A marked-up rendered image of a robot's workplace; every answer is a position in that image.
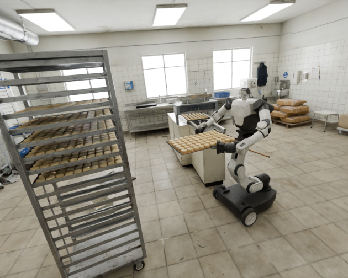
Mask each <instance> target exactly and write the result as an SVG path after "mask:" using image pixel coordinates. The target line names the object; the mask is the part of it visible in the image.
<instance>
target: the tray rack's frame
mask: <svg viewBox="0 0 348 278"><path fill-rule="evenodd" d="M101 56H103V52H102V50H83V51H55V52H27V53H12V54H0V62H2V61H24V60H45V59H57V58H79V57H101ZM18 90H19V92H20V95H26V92H25V89H24V86H22V87H18ZM0 129H1V132H2V134H3V137H4V139H5V141H6V144H7V146H8V149H9V151H10V154H11V156H12V158H13V161H14V163H15V166H16V168H17V170H18V173H19V175H20V178H21V180H22V182H23V185H24V187H25V190H26V192H27V194H28V197H29V200H30V202H31V204H32V207H33V209H34V211H35V214H36V216H37V218H38V221H39V223H40V226H41V229H42V230H43V233H44V236H45V238H46V240H47V243H48V245H49V247H50V250H51V252H52V255H53V257H54V259H55V262H56V265H57V267H58V269H59V272H60V274H61V276H62V278H100V277H102V276H104V275H107V274H110V273H111V272H114V271H116V270H119V269H121V268H123V267H125V266H128V265H130V264H132V263H134V264H136V268H137V269H139V268H142V263H141V262H142V261H143V258H144V257H143V253H142V249H141V247H140V248H138V249H136V250H133V251H130V252H128V253H125V254H123V255H121V256H118V257H116V258H113V259H111V260H108V261H106V262H103V263H101V264H98V265H96V266H93V267H91V268H89V269H86V270H84V271H81V272H78V273H76V274H74V275H71V276H68V274H67V271H66V269H65V266H64V264H63V262H62V259H61V257H60V254H59V251H58V249H57V246H56V244H55V241H54V239H53V237H52V234H51V232H50V228H49V226H48V223H47V221H46V219H45V216H44V214H43V211H42V209H41V206H40V204H39V201H38V198H37V196H36V194H35V191H34V189H33V186H32V184H31V181H30V179H29V176H28V173H27V171H26V168H25V166H24V163H23V161H22V158H21V156H20V154H19V151H18V149H17V146H16V144H15V141H14V138H13V136H12V133H11V131H10V128H9V126H8V123H7V121H6V118H5V116H4V113H3V111H2V108H1V106H0ZM134 229H137V224H136V223H135V224H132V225H129V226H127V227H124V228H121V229H118V230H116V231H112V232H110V233H107V234H104V235H102V236H99V237H96V238H93V239H90V240H87V241H85V242H82V243H79V244H76V245H73V250H72V252H75V251H77V250H80V249H83V248H85V247H89V246H90V245H94V244H96V243H99V242H102V241H104V240H107V239H110V238H113V237H115V236H118V235H121V234H123V233H126V232H129V231H132V230H134ZM136 237H139V233H138V232H135V233H132V234H130V235H127V236H125V237H121V238H119V239H116V240H113V241H111V242H108V243H106V244H103V245H100V246H98V247H95V248H92V249H90V250H87V251H85V252H81V253H79V254H76V255H73V256H72V257H69V258H70V261H71V262H74V261H76V260H79V259H82V258H85V257H87V256H89V255H92V254H95V253H98V252H100V251H103V250H105V249H108V248H110V247H113V246H115V245H118V244H121V243H124V242H126V241H129V240H131V239H134V238H136ZM137 245H140V240H136V241H134V242H132V243H129V244H126V245H124V246H122V247H119V248H117V249H113V250H111V251H109V252H106V253H104V254H101V255H98V256H95V257H94V258H91V259H88V260H85V261H83V262H81V263H78V264H75V265H73V266H71V267H70V271H69V273H70V272H73V271H75V270H78V269H80V268H83V267H85V266H87V265H90V264H93V263H95V262H98V261H100V260H103V259H105V258H108V257H110V256H112V255H115V254H118V253H120V252H123V251H125V250H128V249H130V248H133V247H135V246H137Z"/></svg>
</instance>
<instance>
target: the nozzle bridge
mask: <svg viewBox="0 0 348 278"><path fill-rule="evenodd" d="M206 104H207V107H206V110H205V106H206ZM188 106H189V107H188ZM192 106H193V109H192V111H191V108H192ZM194 107H196V111H195V110H194ZM198 107H199V110H198ZM202 107H203V110H202ZM188 108H189V112H188V111H187V109H188ZM173 110H174V113H175V118H176V124H177V125H178V124H179V117H178V116H179V115H182V114H191V113H200V112H204V111H212V113H214V112H215V111H216V110H218V101H216V100H212V99H210V100H209V101H205V102H200V103H191V104H181V103H175V104H173Z"/></svg>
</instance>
